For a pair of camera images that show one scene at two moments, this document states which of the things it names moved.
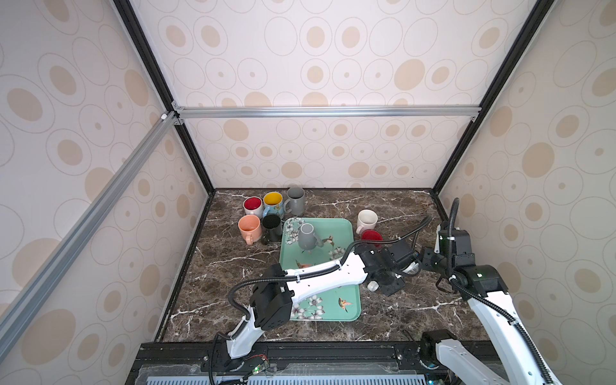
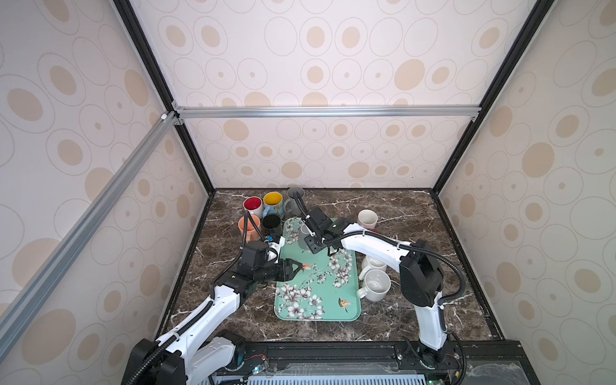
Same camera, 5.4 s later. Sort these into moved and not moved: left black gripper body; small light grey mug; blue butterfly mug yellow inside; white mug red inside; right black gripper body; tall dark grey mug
Moved: right black gripper body; left black gripper body
Not moved: white mug red inside; small light grey mug; blue butterfly mug yellow inside; tall dark grey mug
